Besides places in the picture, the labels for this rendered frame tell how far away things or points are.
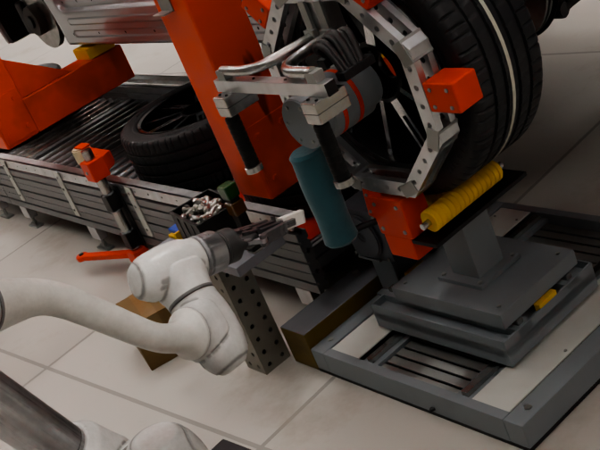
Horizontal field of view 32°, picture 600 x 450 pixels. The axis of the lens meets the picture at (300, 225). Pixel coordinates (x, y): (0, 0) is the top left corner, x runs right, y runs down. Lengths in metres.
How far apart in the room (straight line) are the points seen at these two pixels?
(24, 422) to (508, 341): 1.20
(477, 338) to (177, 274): 0.92
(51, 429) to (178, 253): 0.41
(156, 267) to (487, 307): 0.94
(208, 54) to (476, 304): 0.94
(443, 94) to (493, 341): 0.71
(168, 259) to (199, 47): 0.88
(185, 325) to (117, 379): 1.58
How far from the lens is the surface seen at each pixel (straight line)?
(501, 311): 2.62
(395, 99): 2.51
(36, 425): 2.03
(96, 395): 3.54
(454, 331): 2.73
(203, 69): 2.84
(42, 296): 1.84
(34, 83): 4.67
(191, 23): 2.77
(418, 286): 2.84
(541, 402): 2.54
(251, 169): 2.49
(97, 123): 5.38
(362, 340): 2.99
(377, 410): 2.84
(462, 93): 2.20
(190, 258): 2.08
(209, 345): 2.01
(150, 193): 3.81
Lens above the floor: 1.63
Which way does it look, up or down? 24 degrees down
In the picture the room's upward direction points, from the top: 23 degrees counter-clockwise
